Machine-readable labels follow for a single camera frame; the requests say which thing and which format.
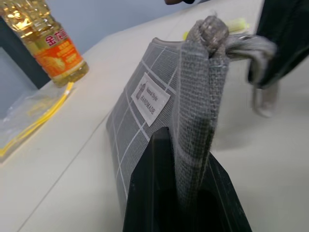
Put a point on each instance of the black framed panel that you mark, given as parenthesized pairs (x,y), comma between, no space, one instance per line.
(19,55)

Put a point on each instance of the black rounded object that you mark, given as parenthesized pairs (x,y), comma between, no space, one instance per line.
(177,1)

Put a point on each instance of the grey grid zipper pouch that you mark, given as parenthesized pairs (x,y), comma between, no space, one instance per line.
(154,72)

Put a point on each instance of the yellow highlighter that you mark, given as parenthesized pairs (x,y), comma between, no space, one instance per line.
(237,24)

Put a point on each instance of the clear plastic bag yellow zip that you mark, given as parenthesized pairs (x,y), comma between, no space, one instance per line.
(29,108)

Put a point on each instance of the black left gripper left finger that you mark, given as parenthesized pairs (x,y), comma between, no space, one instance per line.
(149,193)

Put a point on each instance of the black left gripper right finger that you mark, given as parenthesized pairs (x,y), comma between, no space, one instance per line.
(224,205)

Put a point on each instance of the cooking oil bottle orange label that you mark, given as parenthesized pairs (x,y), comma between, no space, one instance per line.
(55,48)

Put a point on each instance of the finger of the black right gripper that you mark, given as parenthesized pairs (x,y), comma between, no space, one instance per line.
(285,36)

